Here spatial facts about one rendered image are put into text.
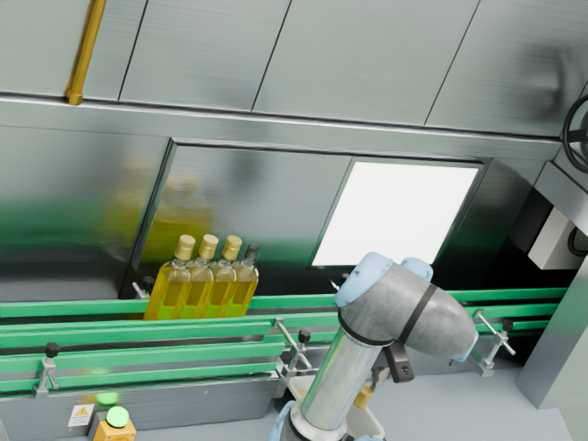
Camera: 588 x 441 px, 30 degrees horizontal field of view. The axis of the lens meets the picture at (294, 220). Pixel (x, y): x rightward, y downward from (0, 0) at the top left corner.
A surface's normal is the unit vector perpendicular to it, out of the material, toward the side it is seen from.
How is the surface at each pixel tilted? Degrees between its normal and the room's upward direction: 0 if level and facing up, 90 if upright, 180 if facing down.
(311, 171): 90
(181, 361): 90
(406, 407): 0
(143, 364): 90
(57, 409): 90
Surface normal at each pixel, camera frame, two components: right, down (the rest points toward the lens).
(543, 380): -0.83, -0.01
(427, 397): 0.33, -0.82
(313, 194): 0.45, 0.57
